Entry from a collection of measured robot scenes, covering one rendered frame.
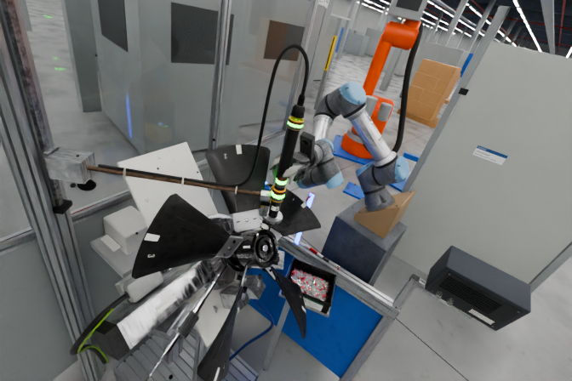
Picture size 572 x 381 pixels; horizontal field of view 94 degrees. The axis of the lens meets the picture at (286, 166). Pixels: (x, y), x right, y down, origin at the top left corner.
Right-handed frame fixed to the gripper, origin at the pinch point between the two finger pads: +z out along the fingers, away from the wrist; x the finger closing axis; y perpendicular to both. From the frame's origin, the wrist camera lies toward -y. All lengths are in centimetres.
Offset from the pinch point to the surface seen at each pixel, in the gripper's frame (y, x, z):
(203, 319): 57, 4, 20
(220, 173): 10.2, 19.4, 3.3
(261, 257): 25.6, -6.2, 9.3
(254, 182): 11.2, 9.4, -2.9
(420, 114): 114, 10, -797
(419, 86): 44, 45, -805
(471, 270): 22, -65, -36
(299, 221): 28.3, -5.1, -17.5
